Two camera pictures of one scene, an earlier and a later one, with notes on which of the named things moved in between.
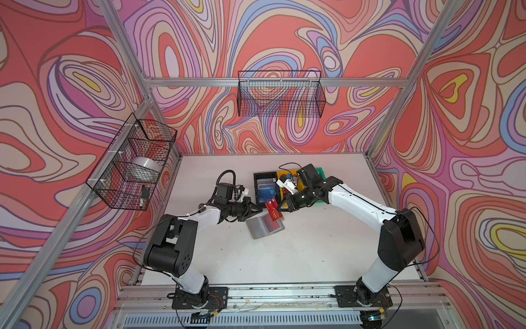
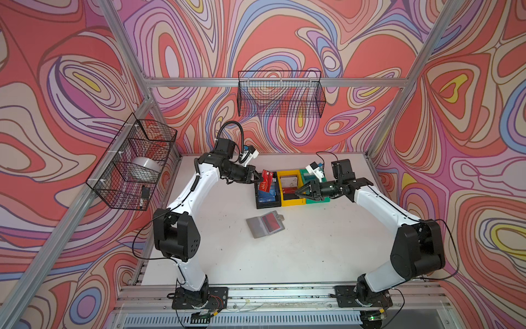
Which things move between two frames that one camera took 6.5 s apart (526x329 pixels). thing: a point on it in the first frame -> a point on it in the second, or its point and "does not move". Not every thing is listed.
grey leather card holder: x=262 y=225 does not move
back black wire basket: x=281 y=94 does not move
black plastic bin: x=266 y=188 does not move
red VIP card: x=272 y=205 -> x=266 y=181
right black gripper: x=291 y=204 -> x=315 y=191
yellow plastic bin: x=293 y=175 does not move
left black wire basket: x=131 y=171 does not move
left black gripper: x=246 y=207 -> x=248 y=171
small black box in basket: x=145 y=192 does not move
